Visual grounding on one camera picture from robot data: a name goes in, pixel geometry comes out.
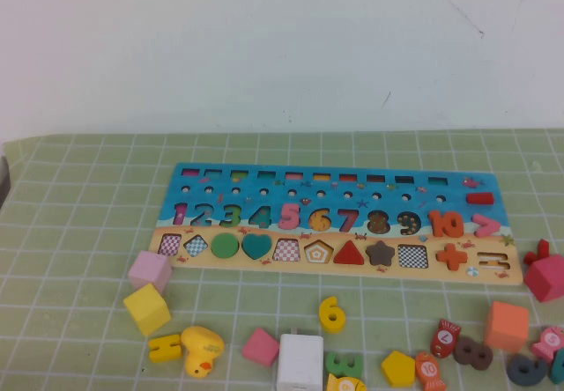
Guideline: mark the orange number ten piece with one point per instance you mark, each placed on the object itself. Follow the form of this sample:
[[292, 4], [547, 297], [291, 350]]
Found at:
[[436, 223]]

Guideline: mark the colourful wooden puzzle board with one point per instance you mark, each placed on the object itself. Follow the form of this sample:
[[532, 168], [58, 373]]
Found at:
[[454, 184]]

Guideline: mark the pink wooden cube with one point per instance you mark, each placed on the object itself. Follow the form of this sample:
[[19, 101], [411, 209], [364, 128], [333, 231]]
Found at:
[[150, 270]]

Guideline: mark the pink number five piece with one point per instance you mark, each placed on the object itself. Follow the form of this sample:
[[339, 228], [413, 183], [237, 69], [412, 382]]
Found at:
[[294, 220]]

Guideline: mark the yellow rubber duck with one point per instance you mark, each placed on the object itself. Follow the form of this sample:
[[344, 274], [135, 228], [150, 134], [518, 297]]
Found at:
[[200, 347]]

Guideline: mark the teal number piece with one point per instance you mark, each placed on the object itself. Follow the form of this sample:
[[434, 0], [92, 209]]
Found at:
[[558, 366]]

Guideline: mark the yellow fish piece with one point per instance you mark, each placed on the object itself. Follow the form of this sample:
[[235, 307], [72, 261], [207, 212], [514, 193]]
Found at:
[[343, 384]]

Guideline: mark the yellow wooden cube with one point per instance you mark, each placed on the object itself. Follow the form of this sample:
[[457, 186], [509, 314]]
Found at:
[[147, 309]]

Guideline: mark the white charger plug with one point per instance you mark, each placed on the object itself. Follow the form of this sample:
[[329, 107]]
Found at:
[[299, 360]]

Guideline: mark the yellow number six piece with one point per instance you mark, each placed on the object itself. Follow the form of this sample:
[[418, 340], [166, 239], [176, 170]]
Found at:
[[326, 305]]

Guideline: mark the green number three piece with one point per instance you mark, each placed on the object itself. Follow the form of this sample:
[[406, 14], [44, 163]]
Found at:
[[335, 364]]

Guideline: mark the brown star piece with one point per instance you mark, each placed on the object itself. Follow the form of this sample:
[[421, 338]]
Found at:
[[380, 254]]

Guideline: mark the crimson wooden cube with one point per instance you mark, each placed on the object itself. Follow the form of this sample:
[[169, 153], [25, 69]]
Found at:
[[546, 278]]

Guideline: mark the pink trapezoid piece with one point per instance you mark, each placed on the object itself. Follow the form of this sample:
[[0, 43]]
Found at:
[[260, 348]]

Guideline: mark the orange wooden cube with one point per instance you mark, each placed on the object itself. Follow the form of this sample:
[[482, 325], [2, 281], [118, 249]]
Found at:
[[506, 327]]

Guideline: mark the grey number nine piece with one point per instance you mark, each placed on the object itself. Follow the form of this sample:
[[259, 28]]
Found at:
[[513, 375]]

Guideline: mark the teal heart piece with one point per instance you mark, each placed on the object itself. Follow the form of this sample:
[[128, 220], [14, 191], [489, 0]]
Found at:
[[256, 245]]

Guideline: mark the green circle piece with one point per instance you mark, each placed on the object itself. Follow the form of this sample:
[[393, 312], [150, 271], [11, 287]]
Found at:
[[224, 246]]

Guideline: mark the pink greater-than piece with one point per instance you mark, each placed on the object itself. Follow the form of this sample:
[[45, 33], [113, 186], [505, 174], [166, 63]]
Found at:
[[491, 226]]

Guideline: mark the red minus piece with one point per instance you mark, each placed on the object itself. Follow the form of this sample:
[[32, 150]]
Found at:
[[479, 198]]

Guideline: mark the red triangle piece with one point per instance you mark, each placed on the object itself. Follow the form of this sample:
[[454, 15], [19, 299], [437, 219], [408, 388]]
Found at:
[[349, 255]]

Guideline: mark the orange plus piece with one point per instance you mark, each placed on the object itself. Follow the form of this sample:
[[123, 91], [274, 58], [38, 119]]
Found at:
[[451, 257]]

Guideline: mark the red cross-shaped piece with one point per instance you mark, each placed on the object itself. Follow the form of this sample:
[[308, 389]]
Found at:
[[542, 248]]

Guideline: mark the brown number eight piece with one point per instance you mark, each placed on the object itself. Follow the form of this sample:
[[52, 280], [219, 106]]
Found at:
[[457, 353]]

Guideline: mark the pink fish piece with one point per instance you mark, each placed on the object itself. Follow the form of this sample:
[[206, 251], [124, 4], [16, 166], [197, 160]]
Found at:
[[551, 340]]

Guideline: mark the orange fish piece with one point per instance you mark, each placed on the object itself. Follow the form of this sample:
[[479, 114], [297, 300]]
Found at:
[[429, 370]]

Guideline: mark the red fish piece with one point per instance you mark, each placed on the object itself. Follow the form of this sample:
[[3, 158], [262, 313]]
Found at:
[[445, 338]]

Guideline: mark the yellow pentagon piece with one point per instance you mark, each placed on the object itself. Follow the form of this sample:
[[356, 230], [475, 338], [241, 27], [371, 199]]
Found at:
[[398, 370]]

